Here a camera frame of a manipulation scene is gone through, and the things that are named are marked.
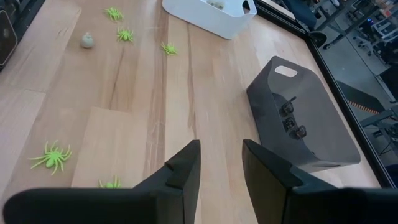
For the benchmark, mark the dark grey translucent bin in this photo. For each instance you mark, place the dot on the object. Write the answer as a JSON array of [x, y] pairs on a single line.
[[326, 133]]

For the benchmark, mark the green plastic toy spider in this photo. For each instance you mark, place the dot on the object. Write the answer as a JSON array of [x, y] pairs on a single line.
[[110, 184], [169, 48], [52, 157], [125, 35], [113, 14]]

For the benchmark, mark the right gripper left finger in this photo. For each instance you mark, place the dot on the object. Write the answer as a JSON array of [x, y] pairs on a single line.
[[140, 207]]

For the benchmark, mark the beige toy skull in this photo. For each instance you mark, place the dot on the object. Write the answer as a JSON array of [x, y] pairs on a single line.
[[87, 40], [216, 3]]

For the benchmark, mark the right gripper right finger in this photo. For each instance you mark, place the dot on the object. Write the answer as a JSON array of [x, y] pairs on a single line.
[[311, 207]]

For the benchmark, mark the black camera box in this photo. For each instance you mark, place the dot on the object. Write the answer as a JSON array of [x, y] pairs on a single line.
[[6, 37]]

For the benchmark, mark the white plastic bin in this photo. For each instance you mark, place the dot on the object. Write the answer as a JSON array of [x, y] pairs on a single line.
[[211, 21]]

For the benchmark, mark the brown translucent toy skull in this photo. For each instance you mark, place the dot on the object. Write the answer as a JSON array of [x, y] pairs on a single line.
[[300, 132], [287, 107], [289, 122]]

